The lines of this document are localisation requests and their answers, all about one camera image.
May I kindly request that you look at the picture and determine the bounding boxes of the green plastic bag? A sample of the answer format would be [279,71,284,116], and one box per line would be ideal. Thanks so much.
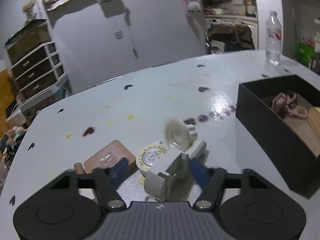
[296,42,314,67]

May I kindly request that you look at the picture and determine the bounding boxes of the wooden block with clips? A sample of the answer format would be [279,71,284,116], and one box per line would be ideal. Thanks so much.
[84,140,136,173]

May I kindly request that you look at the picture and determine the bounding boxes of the white power adapter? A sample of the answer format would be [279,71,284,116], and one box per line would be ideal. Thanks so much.
[144,139,207,202]

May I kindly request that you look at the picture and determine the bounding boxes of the clear plastic water bottle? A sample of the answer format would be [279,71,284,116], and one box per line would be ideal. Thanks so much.
[265,11,282,66]

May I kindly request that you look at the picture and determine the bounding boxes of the round yellow white tape measure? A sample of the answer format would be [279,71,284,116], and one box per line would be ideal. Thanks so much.
[136,141,168,176]

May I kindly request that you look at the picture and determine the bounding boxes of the brown wooden cylinder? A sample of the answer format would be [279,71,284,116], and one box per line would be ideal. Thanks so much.
[73,163,86,174]

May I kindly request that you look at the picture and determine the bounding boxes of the black storage box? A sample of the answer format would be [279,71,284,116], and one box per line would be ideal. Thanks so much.
[235,75,319,198]

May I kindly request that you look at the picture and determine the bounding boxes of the round wooden block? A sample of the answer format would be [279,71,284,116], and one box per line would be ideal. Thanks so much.
[308,107,320,136]

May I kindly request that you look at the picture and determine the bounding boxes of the white suction cup holder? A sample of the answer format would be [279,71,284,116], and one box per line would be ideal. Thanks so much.
[163,118,197,152]

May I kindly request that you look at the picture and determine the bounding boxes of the white drawer cabinet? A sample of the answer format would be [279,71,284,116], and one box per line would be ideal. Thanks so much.
[11,41,67,100]

